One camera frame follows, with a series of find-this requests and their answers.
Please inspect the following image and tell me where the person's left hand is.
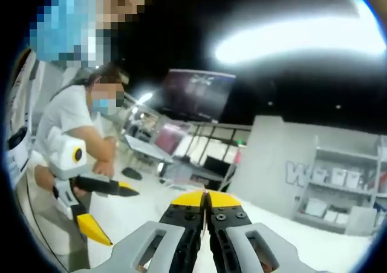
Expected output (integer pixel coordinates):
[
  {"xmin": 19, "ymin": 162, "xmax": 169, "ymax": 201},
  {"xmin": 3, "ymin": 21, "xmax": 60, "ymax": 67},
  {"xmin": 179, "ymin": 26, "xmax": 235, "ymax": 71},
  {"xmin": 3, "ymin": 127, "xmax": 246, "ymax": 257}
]
[{"xmin": 34, "ymin": 165, "xmax": 57, "ymax": 196}]

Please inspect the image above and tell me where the long ceiling light strip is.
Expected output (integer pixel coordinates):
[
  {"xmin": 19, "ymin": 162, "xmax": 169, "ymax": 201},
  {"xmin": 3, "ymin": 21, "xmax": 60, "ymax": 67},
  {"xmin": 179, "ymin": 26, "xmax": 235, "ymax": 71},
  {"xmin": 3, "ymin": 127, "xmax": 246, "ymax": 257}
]
[{"xmin": 211, "ymin": 12, "xmax": 386, "ymax": 64}]

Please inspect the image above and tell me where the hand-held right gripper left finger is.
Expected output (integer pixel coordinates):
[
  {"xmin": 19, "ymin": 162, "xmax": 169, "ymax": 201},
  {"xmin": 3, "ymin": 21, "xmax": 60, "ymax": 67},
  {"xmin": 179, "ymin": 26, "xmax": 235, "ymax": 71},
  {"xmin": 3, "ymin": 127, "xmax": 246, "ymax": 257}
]
[{"xmin": 90, "ymin": 190, "xmax": 207, "ymax": 273}]

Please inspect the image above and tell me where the monitor with pink screen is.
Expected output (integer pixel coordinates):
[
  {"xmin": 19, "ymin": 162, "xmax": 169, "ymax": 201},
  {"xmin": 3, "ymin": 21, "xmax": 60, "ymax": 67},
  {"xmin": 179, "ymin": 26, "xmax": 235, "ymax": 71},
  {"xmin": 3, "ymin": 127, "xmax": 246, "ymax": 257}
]
[{"xmin": 156, "ymin": 122, "xmax": 190, "ymax": 156}]

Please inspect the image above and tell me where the person's light work coat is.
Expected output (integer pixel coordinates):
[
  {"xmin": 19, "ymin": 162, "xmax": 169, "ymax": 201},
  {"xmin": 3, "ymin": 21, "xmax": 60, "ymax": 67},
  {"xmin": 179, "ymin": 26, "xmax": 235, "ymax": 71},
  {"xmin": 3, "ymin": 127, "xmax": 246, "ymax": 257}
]
[{"xmin": 5, "ymin": 47, "xmax": 91, "ymax": 272}]

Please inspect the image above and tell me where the black monitor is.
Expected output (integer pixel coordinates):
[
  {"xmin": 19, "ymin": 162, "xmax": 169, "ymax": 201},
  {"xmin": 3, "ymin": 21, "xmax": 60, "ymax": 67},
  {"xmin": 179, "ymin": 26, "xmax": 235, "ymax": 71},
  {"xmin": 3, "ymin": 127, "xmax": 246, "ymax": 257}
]
[{"xmin": 203, "ymin": 156, "xmax": 231, "ymax": 177}]

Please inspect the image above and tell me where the hanging dark display screen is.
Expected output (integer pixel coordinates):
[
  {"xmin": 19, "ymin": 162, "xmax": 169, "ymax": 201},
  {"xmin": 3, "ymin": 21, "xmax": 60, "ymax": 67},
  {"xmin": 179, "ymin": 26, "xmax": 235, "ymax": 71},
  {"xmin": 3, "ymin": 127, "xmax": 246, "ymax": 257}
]
[{"xmin": 162, "ymin": 68, "xmax": 237, "ymax": 123}]

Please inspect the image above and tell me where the grey metal shelf unit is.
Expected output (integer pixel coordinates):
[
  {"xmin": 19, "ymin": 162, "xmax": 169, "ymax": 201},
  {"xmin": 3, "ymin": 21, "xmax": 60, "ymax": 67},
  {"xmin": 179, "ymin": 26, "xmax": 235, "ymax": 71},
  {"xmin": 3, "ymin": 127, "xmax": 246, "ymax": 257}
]
[{"xmin": 293, "ymin": 135, "xmax": 387, "ymax": 236}]

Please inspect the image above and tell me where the grey counter cabinet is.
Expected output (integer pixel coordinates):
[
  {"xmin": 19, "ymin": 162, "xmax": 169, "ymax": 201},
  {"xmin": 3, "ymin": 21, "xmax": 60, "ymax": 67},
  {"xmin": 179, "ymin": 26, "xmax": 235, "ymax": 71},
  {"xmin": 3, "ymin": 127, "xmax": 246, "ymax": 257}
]
[{"xmin": 164, "ymin": 160, "xmax": 230, "ymax": 192}]

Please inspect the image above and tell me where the row of white storage boxes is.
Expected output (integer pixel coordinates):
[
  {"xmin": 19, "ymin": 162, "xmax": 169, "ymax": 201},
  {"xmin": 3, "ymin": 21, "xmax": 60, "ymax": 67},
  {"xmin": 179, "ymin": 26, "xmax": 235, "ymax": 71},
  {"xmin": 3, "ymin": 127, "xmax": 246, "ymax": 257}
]
[{"xmin": 304, "ymin": 166, "xmax": 387, "ymax": 225}]

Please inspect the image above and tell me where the height-adjustable desk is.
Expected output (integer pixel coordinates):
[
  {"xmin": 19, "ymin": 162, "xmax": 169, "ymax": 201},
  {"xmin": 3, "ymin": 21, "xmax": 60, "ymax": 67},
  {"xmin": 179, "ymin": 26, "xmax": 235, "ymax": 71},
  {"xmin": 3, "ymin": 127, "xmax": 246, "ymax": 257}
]
[{"xmin": 124, "ymin": 133, "xmax": 175, "ymax": 177}]

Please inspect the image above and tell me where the white chest-worn device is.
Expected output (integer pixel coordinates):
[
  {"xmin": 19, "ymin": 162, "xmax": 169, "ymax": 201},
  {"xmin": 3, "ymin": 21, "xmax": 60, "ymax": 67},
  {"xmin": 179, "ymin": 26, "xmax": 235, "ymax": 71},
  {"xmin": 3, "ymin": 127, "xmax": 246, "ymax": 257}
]
[{"xmin": 7, "ymin": 127, "xmax": 31, "ymax": 169}]

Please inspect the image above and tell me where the black computer mouse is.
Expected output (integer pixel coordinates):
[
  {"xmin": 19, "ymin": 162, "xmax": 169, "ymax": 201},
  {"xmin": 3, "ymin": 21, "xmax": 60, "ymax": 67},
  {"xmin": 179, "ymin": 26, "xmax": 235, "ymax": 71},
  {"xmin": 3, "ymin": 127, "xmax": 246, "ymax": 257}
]
[{"xmin": 122, "ymin": 167, "xmax": 143, "ymax": 180}]

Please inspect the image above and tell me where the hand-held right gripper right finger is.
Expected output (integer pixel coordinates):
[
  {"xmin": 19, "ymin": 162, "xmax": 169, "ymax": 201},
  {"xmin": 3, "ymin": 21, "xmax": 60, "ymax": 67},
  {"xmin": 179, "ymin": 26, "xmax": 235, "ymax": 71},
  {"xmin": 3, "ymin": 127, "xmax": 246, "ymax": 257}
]
[{"xmin": 207, "ymin": 190, "xmax": 335, "ymax": 273}]

